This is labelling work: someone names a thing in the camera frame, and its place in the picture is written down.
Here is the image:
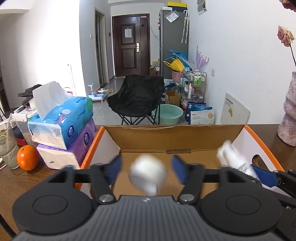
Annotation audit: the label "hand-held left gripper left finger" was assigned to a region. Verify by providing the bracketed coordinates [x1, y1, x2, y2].
[47, 156, 123, 205]

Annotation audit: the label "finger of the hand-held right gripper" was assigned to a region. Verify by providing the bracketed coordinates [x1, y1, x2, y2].
[252, 164, 296, 188]
[262, 186, 296, 209]

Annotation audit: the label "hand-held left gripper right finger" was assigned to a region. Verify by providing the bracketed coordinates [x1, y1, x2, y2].
[171, 155, 251, 205]

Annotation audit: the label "printed cardboard box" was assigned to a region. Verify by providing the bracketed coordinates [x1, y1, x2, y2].
[79, 125, 284, 200]

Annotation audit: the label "purple tissue pack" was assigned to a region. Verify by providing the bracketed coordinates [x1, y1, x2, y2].
[36, 118, 97, 171]

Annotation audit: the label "green plastic basin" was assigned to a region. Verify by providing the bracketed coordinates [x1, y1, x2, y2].
[151, 104, 184, 125]

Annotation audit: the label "pink textured vase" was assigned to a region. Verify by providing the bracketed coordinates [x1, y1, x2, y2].
[277, 71, 296, 147]

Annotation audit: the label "blue and white bag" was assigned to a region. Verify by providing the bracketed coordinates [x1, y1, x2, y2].
[186, 101, 213, 113]

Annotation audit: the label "blue tissue pack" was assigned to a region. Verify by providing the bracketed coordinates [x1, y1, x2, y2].
[27, 81, 93, 150]

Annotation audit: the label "small brown cardboard box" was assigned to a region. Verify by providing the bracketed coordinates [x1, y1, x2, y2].
[165, 90, 181, 106]

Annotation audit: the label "white leaning board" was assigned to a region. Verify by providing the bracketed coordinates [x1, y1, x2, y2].
[220, 92, 251, 126]

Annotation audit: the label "blue pet feeder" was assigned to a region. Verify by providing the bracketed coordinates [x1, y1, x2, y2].
[87, 83, 107, 100]

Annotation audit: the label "black folding chair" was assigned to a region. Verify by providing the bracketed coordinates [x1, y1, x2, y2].
[106, 75, 165, 126]

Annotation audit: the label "metal storage rack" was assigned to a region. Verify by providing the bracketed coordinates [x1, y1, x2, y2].
[180, 71, 207, 109]

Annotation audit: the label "blue and white carton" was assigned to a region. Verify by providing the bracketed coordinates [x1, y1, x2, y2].
[164, 79, 176, 92]

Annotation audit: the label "orange fruit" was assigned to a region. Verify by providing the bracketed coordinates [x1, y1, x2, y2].
[17, 145, 39, 171]

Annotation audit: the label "pink bucket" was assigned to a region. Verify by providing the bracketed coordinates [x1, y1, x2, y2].
[171, 70, 184, 82]

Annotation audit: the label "clear container with white lid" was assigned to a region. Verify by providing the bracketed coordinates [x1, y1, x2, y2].
[11, 109, 40, 147]

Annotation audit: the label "clear glass cup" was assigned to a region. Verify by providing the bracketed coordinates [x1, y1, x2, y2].
[0, 119, 19, 169]

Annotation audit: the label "purple clothes hangers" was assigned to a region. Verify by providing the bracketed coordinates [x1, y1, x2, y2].
[195, 45, 210, 71]

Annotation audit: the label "dark brown door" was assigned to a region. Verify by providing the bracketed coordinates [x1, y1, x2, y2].
[112, 14, 151, 78]

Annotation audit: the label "grey refrigerator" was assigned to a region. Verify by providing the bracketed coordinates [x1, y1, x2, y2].
[159, 8, 189, 79]

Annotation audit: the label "bunch of dried roses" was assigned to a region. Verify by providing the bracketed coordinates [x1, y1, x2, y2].
[277, 0, 296, 68]

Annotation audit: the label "white folded umbrella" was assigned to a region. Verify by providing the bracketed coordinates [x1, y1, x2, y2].
[181, 10, 189, 44]

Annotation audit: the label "yellow box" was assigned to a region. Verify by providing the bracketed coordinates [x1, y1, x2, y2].
[167, 2, 187, 10]

